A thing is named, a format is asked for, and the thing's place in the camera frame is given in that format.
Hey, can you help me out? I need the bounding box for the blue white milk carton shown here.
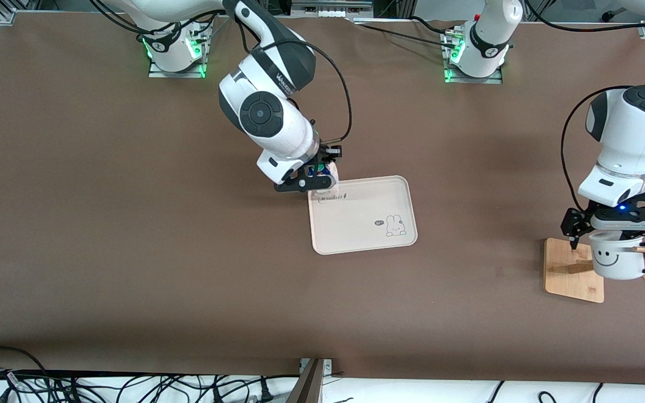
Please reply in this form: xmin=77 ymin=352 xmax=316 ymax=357
xmin=307 ymin=161 xmax=340 ymax=203

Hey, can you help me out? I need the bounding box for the white smiley mug black handle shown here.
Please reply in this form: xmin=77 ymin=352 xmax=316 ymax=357
xmin=587 ymin=229 xmax=645 ymax=281

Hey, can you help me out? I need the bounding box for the cream tray with rabbit print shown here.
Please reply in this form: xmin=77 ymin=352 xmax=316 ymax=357
xmin=307 ymin=175 xmax=418 ymax=256

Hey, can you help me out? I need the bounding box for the wooden mug stand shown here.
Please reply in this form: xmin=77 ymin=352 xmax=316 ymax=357
xmin=544 ymin=238 xmax=645 ymax=304

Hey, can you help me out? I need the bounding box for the grey device with ports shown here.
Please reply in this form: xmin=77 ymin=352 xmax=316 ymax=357
xmin=291 ymin=0 xmax=375 ymax=18

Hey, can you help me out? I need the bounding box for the black stand leg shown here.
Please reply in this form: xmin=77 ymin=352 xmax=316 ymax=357
xmin=602 ymin=6 xmax=637 ymax=23

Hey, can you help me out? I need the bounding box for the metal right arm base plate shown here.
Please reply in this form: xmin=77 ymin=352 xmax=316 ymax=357
xmin=148 ymin=56 xmax=208 ymax=79

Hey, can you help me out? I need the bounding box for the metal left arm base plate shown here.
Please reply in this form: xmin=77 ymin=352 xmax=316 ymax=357
xmin=443 ymin=31 xmax=503 ymax=85

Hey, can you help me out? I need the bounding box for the grey aluminium profile post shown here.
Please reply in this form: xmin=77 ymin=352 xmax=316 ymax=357
xmin=286 ymin=357 xmax=333 ymax=403

